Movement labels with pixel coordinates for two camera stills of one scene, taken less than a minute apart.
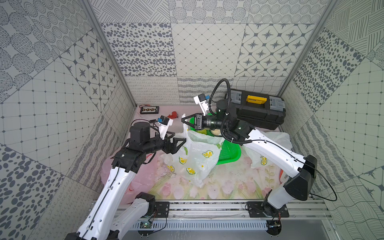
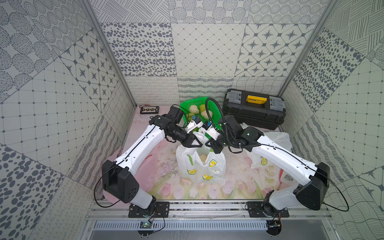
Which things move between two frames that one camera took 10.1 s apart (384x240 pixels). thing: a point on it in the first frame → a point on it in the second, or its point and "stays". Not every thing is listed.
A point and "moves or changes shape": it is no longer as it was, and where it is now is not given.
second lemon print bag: [258, 160] stays
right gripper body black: [211, 122] → [223, 140]
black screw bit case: [149, 110] stays
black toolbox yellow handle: [259, 110] stays
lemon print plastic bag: [196, 159] moves or changes shape
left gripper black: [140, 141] → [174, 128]
